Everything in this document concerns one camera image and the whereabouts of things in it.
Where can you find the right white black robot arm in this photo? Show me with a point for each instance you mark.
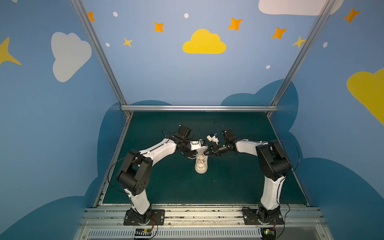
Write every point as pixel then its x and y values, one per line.
pixel 274 163

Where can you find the left aluminium frame post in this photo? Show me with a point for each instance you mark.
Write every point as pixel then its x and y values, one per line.
pixel 88 26

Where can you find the aluminium rail base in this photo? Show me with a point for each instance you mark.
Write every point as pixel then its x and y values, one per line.
pixel 203 222

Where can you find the right small circuit board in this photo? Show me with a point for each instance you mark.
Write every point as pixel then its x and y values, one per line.
pixel 268 234

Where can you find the white sneaker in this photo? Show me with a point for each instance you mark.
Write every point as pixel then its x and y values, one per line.
pixel 201 165

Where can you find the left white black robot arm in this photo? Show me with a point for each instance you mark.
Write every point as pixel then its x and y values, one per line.
pixel 136 169

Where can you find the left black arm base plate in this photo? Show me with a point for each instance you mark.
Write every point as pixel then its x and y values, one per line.
pixel 150 217

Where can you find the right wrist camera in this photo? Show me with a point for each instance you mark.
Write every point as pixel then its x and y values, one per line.
pixel 213 138

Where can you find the rear aluminium crossbar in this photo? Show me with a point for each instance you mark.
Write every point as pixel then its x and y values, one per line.
pixel 152 108

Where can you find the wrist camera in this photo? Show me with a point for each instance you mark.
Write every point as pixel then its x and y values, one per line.
pixel 213 138
pixel 197 145

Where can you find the aluminium frame post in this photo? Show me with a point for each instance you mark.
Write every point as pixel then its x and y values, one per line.
pixel 88 26
pixel 311 38

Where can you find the small circuit board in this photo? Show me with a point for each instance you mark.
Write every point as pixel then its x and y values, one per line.
pixel 268 234
pixel 140 233

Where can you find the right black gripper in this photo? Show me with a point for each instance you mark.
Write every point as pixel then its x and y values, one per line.
pixel 214 149

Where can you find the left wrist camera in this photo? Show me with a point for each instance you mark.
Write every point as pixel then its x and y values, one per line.
pixel 197 145

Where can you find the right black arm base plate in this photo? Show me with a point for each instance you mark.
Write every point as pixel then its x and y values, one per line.
pixel 262 216

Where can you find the left small circuit board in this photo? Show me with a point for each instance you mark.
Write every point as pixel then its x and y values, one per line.
pixel 140 233

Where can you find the right aluminium frame post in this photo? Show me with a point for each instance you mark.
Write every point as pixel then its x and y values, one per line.
pixel 311 38

